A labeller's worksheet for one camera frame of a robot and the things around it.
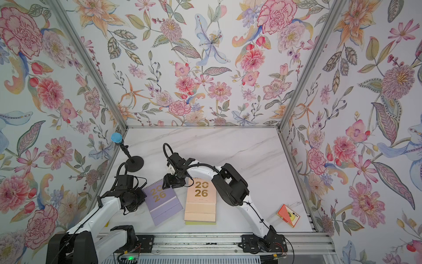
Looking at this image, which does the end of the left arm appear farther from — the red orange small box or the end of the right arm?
the red orange small box

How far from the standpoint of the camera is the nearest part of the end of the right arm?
0.73 m

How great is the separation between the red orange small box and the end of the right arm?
511 mm

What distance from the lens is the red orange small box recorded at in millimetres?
802
